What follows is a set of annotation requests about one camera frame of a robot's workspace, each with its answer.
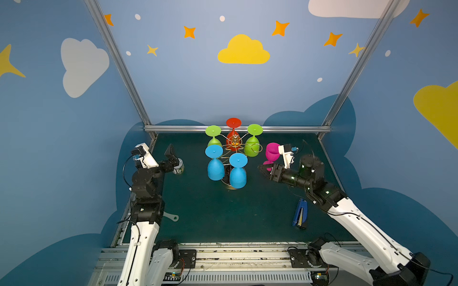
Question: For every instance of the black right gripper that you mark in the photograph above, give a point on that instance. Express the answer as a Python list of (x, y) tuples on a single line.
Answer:
[(275, 172)]

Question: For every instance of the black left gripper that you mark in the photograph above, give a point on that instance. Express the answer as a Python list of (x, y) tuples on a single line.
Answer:
[(170, 162)]

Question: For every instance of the pink wine glass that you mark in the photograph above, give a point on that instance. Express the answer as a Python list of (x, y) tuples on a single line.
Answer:
[(272, 153)]

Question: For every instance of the blue wine glass front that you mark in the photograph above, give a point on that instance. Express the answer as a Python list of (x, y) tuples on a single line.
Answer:
[(238, 176)]

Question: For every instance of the blue wine glass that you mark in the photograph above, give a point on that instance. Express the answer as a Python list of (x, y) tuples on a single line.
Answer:
[(215, 167), (238, 176)]

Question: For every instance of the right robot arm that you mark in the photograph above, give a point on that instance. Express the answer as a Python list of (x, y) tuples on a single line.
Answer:
[(389, 263)]

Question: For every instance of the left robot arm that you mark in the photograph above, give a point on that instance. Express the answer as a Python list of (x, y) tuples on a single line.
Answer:
[(143, 221)]

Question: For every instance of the green wine glass right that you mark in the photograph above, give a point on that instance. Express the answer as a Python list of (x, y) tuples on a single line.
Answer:
[(252, 145)]

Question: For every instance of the green wine glass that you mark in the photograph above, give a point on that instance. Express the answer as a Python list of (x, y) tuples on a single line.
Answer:
[(252, 145), (213, 131)]

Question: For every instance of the red wine glass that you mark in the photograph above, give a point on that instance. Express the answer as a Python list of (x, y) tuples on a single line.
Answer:
[(233, 128)]

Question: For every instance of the green wine glass left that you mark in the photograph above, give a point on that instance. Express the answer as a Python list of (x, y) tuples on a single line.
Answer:
[(213, 131)]

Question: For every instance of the blue wine glass rear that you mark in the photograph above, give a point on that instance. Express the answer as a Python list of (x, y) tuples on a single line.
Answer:
[(215, 167)]

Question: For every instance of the silver tin can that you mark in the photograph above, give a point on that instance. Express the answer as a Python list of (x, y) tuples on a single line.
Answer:
[(179, 169)]

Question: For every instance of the grey dish brush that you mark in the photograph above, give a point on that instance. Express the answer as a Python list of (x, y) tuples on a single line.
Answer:
[(172, 217)]

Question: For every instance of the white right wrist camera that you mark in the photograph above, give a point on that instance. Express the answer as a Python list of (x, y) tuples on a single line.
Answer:
[(287, 152)]

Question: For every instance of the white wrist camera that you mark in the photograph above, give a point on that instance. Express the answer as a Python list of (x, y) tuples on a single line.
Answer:
[(287, 152), (143, 158)]

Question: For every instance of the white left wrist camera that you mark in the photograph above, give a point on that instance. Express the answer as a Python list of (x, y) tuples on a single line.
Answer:
[(143, 158)]

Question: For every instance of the gold wire glass rack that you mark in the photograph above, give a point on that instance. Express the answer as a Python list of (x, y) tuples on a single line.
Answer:
[(225, 159)]

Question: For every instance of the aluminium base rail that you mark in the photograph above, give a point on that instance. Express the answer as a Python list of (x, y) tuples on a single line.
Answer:
[(247, 264)]

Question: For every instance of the left corner frame post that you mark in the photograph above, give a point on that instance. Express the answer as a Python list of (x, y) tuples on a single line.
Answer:
[(104, 29)]

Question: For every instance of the corner frame post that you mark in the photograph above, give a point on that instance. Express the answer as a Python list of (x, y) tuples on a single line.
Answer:
[(377, 34), (104, 29)]

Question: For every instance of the right corner frame post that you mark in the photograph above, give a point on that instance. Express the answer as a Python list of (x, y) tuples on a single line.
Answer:
[(377, 34)]

